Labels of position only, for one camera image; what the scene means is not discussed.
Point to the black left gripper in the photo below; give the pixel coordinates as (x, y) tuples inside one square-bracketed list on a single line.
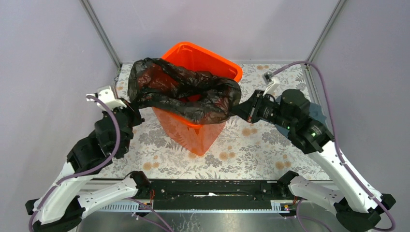
[(139, 120)]

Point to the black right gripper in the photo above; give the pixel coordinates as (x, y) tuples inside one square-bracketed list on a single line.
[(245, 109)]

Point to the black trash bag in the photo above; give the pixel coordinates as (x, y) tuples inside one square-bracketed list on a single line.
[(200, 97)]

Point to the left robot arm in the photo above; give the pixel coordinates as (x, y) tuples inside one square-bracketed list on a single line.
[(63, 208)]

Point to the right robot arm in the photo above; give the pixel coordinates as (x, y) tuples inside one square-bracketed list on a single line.
[(356, 204)]

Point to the orange plastic trash bin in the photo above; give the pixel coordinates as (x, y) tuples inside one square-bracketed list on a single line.
[(196, 138)]

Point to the floral table mat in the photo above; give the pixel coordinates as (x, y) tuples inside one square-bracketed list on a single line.
[(241, 151)]

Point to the grey-blue cloth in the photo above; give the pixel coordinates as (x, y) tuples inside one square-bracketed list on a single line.
[(315, 111)]

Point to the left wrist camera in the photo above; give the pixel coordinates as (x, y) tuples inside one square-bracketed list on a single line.
[(108, 95)]

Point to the right aluminium frame post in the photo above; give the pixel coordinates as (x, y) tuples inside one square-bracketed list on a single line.
[(330, 22)]

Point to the aluminium frame post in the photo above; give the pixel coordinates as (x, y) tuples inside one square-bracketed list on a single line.
[(101, 32), (330, 22)]

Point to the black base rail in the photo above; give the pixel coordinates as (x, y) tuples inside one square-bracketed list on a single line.
[(214, 195)]

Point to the left aluminium frame post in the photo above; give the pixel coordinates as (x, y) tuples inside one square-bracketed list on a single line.
[(101, 32)]

